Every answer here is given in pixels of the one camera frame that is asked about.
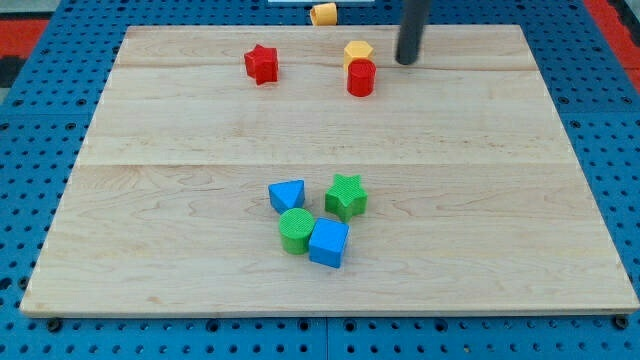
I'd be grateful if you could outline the light wooden board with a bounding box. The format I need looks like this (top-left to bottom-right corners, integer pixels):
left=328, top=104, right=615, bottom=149
left=21, top=25, right=639, bottom=318

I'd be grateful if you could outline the blue triangle block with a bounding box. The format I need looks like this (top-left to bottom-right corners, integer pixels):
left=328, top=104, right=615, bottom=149
left=268, top=179, right=305, bottom=214

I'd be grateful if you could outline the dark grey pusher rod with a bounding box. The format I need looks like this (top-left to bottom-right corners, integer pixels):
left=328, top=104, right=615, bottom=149
left=395, top=0, right=432, bottom=66

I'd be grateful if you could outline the yellow hexagon block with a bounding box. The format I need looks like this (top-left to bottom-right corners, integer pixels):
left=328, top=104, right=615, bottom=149
left=343, top=40, right=374, bottom=72

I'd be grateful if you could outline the red cylinder block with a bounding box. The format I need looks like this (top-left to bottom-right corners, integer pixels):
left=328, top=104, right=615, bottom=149
left=347, top=59, right=377, bottom=97

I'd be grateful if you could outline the yellow block off board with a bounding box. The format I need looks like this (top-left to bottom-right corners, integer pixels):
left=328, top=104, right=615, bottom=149
left=309, top=2, right=338, bottom=26

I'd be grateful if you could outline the green star block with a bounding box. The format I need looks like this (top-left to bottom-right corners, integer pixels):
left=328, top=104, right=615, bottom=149
left=325, top=174, right=368, bottom=223

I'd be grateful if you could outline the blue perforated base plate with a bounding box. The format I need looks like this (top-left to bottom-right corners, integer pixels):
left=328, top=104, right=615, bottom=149
left=1, top=0, right=639, bottom=359

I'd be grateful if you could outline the blue cube block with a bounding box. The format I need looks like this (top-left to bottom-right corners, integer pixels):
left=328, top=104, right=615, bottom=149
left=309, top=218, right=350, bottom=268

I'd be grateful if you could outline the green cylinder block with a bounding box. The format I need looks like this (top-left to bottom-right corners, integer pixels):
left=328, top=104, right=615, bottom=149
left=279, top=208, right=315, bottom=255

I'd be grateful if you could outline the red star block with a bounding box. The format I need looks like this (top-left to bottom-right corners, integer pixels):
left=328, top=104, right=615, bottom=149
left=244, top=44, right=279, bottom=86

